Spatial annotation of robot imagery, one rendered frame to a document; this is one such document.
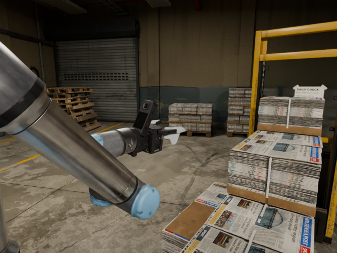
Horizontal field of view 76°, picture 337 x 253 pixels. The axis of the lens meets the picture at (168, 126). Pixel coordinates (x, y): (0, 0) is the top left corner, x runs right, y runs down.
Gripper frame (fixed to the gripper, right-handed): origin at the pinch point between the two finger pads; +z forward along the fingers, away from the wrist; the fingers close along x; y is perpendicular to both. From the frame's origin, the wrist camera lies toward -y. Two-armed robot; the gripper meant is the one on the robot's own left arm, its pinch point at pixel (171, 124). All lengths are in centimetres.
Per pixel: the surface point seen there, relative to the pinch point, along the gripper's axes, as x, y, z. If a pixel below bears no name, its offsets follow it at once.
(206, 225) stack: 16.8, 38.8, 8.2
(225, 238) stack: 25.6, 37.6, 6.1
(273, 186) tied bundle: 31, 27, 39
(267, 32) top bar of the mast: -21, -57, 149
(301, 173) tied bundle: 40, 17, 40
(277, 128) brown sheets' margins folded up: 16, 12, 97
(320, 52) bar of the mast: 22, -43, 153
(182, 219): -10, 65, 33
